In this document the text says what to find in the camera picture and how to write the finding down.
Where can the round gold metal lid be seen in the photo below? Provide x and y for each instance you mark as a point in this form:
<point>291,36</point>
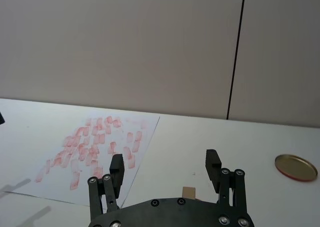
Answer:
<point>295,167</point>

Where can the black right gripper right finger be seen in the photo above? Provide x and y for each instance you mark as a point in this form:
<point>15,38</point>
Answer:
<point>212,170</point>

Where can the small wooden block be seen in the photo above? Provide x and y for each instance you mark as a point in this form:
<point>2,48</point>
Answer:
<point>188,192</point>

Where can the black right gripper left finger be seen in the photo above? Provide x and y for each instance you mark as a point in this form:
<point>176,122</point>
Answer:
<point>116,172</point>

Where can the white paper with red stamps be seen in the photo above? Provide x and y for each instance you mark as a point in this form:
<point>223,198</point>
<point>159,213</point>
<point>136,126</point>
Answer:
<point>82,147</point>

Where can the black object at table edge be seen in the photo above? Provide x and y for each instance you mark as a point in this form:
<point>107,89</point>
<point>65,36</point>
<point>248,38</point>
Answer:
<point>1,118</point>

